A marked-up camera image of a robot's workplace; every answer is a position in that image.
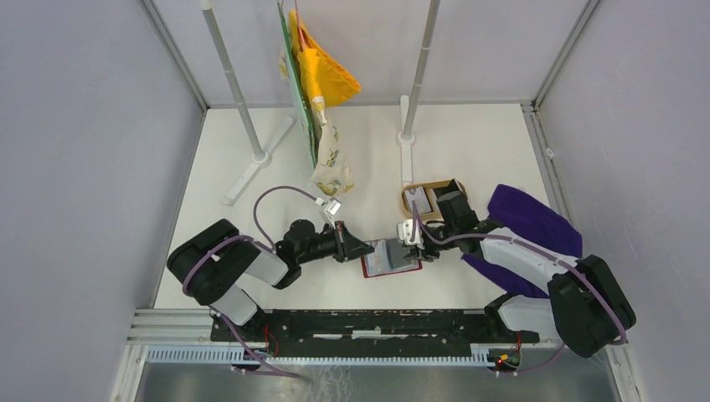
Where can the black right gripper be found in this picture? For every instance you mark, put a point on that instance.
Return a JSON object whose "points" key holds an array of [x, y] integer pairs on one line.
{"points": [[425, 255]]}

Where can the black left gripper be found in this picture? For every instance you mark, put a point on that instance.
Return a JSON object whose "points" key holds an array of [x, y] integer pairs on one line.
{"points": [[347, 244]]}

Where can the red leather card holder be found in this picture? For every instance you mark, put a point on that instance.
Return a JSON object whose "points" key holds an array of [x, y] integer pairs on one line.
{"points": [[388, 274]]}

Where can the grey card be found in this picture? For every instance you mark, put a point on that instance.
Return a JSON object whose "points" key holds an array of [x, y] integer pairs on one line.
{"points": [[398, 257]]}

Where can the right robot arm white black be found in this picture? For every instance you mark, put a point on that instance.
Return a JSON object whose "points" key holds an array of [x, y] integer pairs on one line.
{"points": [[535, 256]]}

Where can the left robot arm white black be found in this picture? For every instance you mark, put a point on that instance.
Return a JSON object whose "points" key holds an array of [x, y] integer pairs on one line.
{"points": [[209, 265]]}

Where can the tan oval card tray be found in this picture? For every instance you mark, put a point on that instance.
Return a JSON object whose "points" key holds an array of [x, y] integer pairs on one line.
{"points": [[434, 190]]}

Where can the cream patterned fabric bag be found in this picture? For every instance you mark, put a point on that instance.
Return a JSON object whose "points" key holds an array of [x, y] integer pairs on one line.
{"points": [[332, 173]]}

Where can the purple cloth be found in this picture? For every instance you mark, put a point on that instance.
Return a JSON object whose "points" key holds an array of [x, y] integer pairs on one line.
{"points": [[534, 221]]}

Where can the left grey stand pole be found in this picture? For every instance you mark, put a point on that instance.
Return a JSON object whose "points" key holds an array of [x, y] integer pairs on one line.
{"points": [[261, 156]]}

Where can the grey stand pole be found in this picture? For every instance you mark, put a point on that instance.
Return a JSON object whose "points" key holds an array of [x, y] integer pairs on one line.
{"points": [[261, 156], [408, 104]]}

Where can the right grey stand pole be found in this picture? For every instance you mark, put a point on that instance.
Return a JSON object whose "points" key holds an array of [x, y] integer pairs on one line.
{"points": [[408, 104]]}

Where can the yellow cloth hanging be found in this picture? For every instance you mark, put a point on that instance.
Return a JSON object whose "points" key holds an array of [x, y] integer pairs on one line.
{"points": [[325, 82]]}

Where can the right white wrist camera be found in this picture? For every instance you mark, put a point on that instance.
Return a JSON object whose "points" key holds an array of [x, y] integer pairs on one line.
{"points": [[409, 233]]}

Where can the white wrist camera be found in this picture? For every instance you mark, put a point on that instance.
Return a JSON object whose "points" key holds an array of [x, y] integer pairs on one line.
{"points": [[409, 233], [329, 209]]}

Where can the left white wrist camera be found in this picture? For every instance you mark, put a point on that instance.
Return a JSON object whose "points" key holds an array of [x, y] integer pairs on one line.
{"points": [[329, 209]]}

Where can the white toothed cable rail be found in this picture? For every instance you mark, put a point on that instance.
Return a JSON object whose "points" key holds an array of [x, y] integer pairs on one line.
{"points": [[236, 355]]}

